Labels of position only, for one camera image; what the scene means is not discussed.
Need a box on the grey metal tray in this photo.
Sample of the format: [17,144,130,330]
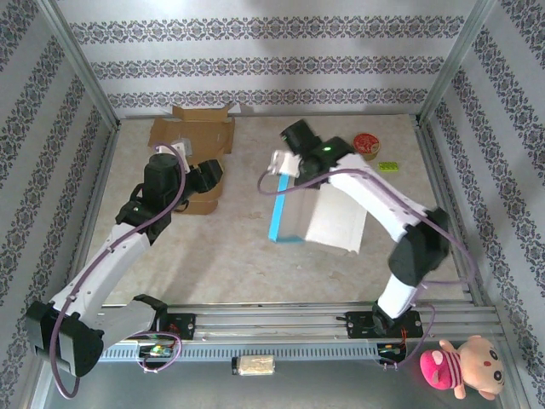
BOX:
[25,336,527,409]

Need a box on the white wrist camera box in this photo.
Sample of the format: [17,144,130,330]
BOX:
[169,138,192,158]
[267,149,301,178]

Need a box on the aluminium left frame post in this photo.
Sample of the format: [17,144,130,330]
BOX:
[40,0,120,129]

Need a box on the brown cardboard box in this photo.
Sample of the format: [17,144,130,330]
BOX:
[146,104,238,216]

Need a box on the beige plush pig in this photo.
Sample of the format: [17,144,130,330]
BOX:
[438,334,508,400]

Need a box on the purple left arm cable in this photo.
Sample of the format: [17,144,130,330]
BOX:
[49,142,188,400]

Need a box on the aluminium right frame post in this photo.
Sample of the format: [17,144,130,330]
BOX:
[416,0,499,124]

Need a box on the grey slotted cable duct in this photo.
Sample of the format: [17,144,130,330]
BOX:
[97,343,408,363]

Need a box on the aluminium front rail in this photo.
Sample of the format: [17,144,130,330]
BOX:
[42,304,503,342]

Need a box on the aluminium right side rail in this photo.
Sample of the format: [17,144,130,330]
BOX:
[415,121,499,308]

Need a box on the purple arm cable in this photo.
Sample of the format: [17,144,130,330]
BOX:
[257,165,478,372]
[49,142,188,400]

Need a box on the aluminium rail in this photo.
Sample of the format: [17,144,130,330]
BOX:
[117,111,422,123]
[57,123,123,310]
[42,304,503,342]
[415,121,499,308]

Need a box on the round red gold tin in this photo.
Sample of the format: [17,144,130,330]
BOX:
[353,132,382,162]

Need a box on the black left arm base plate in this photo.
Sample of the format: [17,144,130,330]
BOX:
[163,313,198,342]

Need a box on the aluminium left side rail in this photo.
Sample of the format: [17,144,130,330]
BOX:
[57,123,123,310]

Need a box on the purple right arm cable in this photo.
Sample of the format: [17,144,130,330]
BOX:
[257,165,478,372]

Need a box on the aluminium back rail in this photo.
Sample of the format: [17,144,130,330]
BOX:
[117,111,422,123]

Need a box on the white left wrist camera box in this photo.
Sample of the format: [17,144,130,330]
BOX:
[169,138,192,158]

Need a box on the aluminium frame post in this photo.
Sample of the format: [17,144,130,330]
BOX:
[416,0,499,124]
[40,0,120,129]

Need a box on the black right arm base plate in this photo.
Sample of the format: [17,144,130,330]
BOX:
[345,309,425,340]

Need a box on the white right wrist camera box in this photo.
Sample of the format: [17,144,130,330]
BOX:
[267,149,301,178]

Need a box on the left circuit board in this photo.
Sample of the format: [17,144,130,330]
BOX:
[138,344,175,358]

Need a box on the white blue paper box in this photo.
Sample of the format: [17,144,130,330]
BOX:
[267,172,368,256]

